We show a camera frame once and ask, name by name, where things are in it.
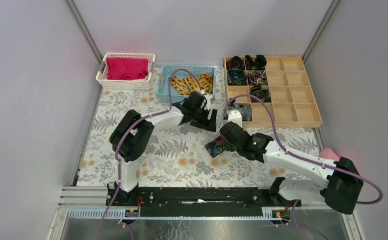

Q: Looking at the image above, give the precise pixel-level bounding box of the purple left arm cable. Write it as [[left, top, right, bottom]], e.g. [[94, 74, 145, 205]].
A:
[[96, 68, 211, 240]]

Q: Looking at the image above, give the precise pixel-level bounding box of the brown paisley rolled tie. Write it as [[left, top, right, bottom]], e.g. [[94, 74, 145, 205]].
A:
[[247, 70, 268, 86]]

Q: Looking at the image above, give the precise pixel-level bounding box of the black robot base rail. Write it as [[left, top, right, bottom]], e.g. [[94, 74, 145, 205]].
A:
[[106, 182, 301, 218]]

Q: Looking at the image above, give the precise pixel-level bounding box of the black floral rolled tie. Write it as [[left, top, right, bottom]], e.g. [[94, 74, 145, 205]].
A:
[[244, 54, 267, 71]]

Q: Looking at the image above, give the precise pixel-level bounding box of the blue floral rolled tie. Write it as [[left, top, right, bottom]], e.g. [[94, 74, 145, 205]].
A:
[[227, 68, 247, 86]]

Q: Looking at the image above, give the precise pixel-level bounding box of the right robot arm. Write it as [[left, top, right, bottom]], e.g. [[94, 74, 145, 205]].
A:
[[219, 122, 363, 215]]

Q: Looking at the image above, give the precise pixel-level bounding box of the yellow insect pattern tie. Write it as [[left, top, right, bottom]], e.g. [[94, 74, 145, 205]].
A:
[[169, 73, 213, 96]]

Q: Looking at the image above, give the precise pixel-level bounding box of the dark grey rolled tie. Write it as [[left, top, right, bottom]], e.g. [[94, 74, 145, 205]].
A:
[[250, 85, 271, 103]]

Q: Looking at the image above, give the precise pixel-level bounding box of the dark red rolled tie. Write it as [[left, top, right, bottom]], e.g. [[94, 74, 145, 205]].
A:
[[226, 55, 245, 71]]

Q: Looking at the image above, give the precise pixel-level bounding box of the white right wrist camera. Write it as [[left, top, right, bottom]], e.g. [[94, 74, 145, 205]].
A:
[[227, 109, 242, 128]]

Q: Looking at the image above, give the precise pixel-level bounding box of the magenta cloth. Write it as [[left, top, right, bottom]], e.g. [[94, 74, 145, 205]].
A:
[[106, 57, 149, 81]]

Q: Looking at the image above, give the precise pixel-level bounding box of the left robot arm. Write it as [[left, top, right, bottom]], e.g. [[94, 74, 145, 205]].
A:
[[110, 90, 217, 206]]

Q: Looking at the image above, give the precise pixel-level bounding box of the dark floral pattern tie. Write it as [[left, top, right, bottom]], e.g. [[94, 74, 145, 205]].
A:
[[204, 136, 228, 158]]

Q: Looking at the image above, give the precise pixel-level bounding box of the pink cloth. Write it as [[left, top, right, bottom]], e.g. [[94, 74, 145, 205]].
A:
[[319, 147, 340, 161]]

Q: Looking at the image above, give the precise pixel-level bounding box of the floral patterned table mat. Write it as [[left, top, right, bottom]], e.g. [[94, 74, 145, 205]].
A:
[[76, 66, 330, 189]]

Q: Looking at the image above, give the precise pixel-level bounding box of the white plastic basket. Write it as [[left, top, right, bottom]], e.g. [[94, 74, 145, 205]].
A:
[[96, 52, 156, 90]]

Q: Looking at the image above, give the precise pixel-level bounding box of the wooden compartment organizer tray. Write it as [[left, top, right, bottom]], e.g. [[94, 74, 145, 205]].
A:
[[223, 56, 322, 128]]

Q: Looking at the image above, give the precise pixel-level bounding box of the light blue plastic basket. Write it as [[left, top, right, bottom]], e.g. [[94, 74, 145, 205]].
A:
[[156, 64, 217, 103]]

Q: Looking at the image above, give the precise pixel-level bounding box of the grey leaf pattern tie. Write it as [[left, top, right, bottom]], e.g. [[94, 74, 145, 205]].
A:
[[222, 98, 253, 122]]

